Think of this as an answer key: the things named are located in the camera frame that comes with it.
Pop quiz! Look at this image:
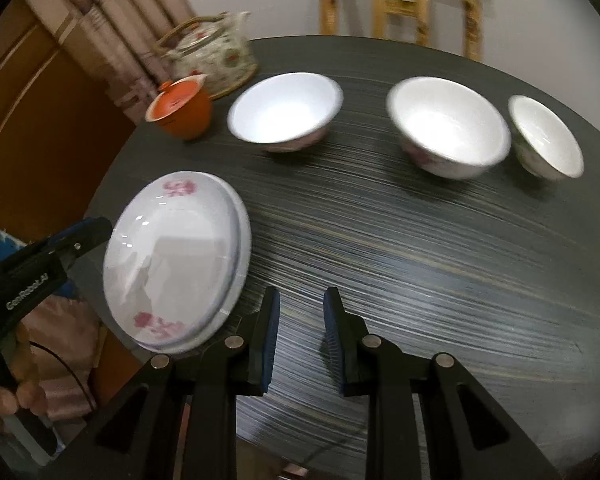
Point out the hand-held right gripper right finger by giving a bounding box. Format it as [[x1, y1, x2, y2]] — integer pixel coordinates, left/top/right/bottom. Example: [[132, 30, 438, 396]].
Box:
[[322, 286, 562, 480]]

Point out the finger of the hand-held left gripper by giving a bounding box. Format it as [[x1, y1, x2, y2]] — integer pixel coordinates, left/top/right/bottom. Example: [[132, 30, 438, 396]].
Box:
[[30, 217, 114, 281], [42, 217, 106, 247]]

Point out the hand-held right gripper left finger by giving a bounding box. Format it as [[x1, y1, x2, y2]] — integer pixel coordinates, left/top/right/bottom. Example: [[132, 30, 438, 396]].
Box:
[[40, 285, 282, 480]]

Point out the small deep white floral plate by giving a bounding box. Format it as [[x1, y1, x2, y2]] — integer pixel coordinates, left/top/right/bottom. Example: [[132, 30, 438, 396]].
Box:
[[102, 171, 243, 353]]

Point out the large white floral plate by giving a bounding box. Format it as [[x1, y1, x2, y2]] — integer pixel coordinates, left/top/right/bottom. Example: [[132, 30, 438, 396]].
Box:
[[105, 172, 254, 356]]

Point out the large white floral bowl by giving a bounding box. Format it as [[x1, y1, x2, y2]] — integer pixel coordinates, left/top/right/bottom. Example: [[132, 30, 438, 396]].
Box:
[[227, 72, 344, 154], [386, 77, 512, 181]]

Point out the small white floral bowl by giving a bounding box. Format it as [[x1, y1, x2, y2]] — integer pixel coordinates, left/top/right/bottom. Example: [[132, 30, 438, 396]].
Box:
[[508, 95, 585, 181]]

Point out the person's left hand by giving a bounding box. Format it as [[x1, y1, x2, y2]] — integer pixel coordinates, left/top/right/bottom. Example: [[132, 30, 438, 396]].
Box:
[[0, 379, 49, 435]]

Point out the pink cloth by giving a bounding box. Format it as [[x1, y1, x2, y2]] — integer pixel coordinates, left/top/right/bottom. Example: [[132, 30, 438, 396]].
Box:
[[0, 280, 106, 431]]

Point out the brown wooden door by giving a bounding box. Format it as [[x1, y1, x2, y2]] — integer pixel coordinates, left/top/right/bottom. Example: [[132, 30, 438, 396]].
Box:
[[0, 0, 146, 231]]

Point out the orange lidded tea cup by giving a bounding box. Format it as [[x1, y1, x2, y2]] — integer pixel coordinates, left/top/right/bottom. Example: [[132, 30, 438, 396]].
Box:
[[145, 74, 214, 141]]

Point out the beige patterned curtain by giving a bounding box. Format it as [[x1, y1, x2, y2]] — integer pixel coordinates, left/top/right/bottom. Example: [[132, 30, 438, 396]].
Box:
[[20, 0, 201, 126]]

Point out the floral ceramic teapot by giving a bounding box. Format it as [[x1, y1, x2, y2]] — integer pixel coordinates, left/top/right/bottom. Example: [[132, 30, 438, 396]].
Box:
[[152, 11, 257, 101]]

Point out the bamboo wooden chair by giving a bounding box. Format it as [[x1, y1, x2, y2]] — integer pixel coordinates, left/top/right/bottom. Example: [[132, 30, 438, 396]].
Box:
[[307, 0, 492, 61]]

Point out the black cable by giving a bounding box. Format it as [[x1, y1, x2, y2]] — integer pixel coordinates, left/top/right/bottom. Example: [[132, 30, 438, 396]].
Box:
[[25, 341, 100, 413]]

